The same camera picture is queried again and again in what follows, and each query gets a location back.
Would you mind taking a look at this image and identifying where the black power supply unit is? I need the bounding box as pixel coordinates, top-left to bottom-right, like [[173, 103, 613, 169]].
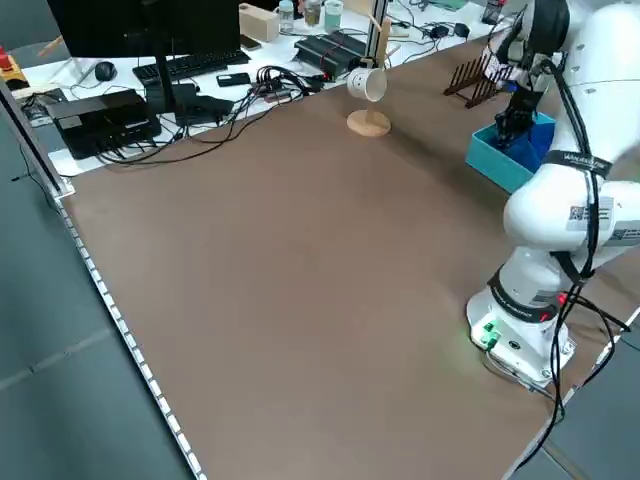
[[293, 37, 354, 79], [319, 30, 369, 59]]

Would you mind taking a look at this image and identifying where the aluminium frame post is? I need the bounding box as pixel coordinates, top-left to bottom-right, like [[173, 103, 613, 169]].
[[363, 0, 389, 71]]

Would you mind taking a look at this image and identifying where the wooden mug stand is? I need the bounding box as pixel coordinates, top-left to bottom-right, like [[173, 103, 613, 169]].
[[346, 13, 412, 137]]

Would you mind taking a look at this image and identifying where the blue square rag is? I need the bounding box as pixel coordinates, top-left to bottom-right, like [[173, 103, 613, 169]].
[[499, 127, 544, 169], [530, 124, 555, 161]]

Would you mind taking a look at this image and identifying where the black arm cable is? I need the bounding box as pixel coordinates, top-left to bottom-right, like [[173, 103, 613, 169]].
[[499, 49, 631, 441]]

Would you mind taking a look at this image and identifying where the light wooden box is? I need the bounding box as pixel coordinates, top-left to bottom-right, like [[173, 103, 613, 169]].
[[238, 3, 280, 42]]

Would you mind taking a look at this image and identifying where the black keyboard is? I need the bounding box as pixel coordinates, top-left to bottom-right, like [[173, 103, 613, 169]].
[[132, 49, 251, 84]]

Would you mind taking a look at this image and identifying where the black cable hub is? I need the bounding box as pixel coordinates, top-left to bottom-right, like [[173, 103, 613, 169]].
[[255, 66, 294, 104]]

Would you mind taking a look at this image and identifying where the black table cable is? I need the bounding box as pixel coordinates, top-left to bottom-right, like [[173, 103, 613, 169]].
[[99, 84, 321, 166]]

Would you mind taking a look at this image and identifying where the red emergency stop button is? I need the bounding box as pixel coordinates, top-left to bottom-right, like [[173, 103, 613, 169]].
[[0, 47, 26, 86]]

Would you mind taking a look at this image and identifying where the white mug with black handle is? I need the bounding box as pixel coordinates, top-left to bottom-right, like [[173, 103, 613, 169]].
[[346, 67, 389, 103]]

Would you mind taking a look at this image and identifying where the black computer monitor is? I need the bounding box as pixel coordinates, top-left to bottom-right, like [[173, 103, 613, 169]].
[[46, 0, 241, 126]]

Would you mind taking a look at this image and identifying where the black desktop box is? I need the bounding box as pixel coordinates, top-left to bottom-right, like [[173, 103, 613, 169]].
[[47, 88, 162, 161]]

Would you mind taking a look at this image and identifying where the dark wooden dish rack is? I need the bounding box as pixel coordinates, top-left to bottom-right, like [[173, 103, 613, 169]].
[[443, 52, 506, 110]]

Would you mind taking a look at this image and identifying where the cyan plastic box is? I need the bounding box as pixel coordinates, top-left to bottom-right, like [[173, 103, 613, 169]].
[[464, 110, 557, 195]]

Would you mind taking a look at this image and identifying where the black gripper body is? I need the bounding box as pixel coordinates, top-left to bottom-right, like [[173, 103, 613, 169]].
[[502, 83, 544, 122]]

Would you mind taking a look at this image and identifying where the aluminium frame rail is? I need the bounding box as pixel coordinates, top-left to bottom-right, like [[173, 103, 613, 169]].
[[0, 74, 76, 196]]

